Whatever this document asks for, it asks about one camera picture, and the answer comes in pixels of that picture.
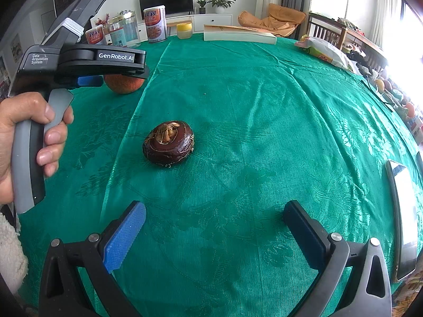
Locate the red flower sprig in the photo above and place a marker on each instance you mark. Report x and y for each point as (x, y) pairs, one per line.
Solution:
(103, 20)

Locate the white plastic snack bag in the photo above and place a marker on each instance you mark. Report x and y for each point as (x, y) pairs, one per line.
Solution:
(324, 51)

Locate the wooden bench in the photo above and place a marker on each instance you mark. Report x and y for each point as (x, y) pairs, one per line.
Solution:
(330, 28)

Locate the green tablecloth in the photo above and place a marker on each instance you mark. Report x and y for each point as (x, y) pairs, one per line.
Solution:
(257, 132)

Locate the smartphone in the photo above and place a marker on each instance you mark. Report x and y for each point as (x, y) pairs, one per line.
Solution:
(404, 218)

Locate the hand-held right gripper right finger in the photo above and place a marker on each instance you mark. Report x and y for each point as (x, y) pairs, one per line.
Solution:
(304, 234)

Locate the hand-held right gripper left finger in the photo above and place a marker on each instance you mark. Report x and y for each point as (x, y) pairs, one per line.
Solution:
(124, 234)

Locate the large green potted plant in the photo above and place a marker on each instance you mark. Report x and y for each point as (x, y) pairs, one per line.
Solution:
(220, 1)

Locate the black television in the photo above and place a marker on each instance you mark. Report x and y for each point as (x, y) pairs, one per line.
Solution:
(166, 1)

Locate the white television cabinet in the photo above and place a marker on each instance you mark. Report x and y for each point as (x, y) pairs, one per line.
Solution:
(211, 21)

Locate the dark brown water chestnut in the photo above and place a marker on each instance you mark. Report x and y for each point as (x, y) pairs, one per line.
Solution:
(168, 143)

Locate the tall red-label tin can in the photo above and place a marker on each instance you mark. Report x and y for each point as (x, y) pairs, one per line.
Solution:
(154, 24)

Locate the large red grapefruit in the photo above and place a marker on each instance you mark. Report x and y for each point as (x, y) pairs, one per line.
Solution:
(125, 86)

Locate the white book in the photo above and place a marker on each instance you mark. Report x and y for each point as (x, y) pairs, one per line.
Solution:
(238, 34)

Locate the clear glass jar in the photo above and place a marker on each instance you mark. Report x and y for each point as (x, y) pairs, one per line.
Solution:
(125, 31)

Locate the short red-label tin can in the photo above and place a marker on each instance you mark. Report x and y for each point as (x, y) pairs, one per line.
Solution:
(96, 36)

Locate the pile of colourful items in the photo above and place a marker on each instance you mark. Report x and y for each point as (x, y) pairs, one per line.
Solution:
(403, 102)

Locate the orange beanbag chair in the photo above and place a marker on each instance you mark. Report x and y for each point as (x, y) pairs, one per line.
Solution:
(274, 19)

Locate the yellow-lid jar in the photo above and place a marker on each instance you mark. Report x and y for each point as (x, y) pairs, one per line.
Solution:
(184, 31)

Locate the small potted plant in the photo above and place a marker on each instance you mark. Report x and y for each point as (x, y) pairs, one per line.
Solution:
(202, 6)

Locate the person's left hand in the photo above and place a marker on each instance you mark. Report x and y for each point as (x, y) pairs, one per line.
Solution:
(13, 112)

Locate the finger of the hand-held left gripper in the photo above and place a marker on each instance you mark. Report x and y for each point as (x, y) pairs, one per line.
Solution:
(89, 81)

